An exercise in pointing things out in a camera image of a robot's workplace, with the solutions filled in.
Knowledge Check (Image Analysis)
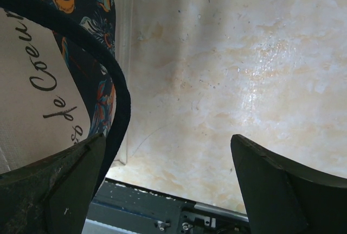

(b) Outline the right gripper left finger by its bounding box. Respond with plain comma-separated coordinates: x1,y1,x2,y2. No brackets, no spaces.
1,134,105,233

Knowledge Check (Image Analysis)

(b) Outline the beige canvas tote bag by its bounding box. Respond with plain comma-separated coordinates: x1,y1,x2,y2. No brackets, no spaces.
1,0,128,186

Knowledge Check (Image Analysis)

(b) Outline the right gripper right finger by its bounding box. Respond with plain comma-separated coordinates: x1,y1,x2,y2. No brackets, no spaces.
230,134,346,233

